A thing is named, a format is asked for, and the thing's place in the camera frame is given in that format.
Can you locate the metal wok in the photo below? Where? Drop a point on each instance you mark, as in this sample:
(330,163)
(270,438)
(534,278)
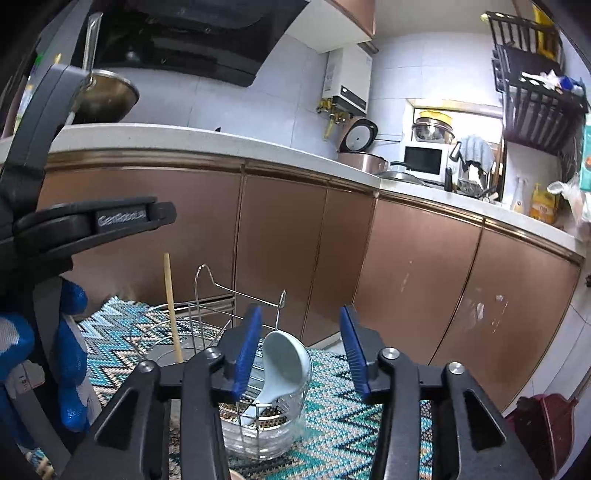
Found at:
(108,97)

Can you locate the brass gas valves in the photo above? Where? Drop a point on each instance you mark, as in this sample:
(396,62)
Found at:
(330,113)

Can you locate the pan with glass lid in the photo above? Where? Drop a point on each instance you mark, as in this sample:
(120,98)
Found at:
(401,176)

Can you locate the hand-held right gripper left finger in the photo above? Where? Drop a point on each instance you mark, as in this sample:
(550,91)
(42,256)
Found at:
(247,350)

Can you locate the yellow bottle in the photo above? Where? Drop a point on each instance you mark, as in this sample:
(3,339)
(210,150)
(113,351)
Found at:
(544,205)

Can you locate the person's left hand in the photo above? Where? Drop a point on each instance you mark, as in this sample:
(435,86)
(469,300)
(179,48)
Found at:
(71,369)

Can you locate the clear plastic bag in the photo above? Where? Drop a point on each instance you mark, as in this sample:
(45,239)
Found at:
(575,203)

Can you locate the white water heater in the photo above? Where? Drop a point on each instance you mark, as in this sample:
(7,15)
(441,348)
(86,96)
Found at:
(348,78)

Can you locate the white spray bottle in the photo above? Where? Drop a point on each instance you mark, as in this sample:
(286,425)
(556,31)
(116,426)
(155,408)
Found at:
(519,198)

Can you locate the black range hood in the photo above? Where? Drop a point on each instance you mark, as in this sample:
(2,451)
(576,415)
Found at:
(184,41)

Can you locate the white microwave oven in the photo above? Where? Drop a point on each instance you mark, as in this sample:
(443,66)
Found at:
(425,161)

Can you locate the light blue ceramic spoon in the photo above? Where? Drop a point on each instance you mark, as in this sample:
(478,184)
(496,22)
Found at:
(284,360)

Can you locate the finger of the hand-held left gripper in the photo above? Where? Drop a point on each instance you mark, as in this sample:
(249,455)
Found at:
(92,221)

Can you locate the zigzag knitted blanket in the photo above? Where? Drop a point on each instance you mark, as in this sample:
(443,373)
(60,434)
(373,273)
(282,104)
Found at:
(337,415)

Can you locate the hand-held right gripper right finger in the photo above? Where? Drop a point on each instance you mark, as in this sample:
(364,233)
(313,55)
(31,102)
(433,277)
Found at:
(355,355)

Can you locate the copper wall cabinet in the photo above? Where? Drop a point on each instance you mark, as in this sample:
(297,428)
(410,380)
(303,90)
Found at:
(337,18)

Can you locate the wooden chopstick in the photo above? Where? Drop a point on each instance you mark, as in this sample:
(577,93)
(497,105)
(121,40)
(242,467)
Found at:
(171,304)

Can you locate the grey towel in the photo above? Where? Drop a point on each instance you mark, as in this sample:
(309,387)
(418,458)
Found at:
(478,152)

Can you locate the copper rice cooker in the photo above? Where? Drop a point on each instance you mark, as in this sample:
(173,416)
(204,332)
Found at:
(360,143)

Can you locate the black wall rack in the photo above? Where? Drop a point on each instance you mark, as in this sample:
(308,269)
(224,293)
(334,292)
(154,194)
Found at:
(531,106)

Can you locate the copper kitchen cabinet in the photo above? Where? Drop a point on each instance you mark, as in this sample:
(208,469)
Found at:
(415,286)

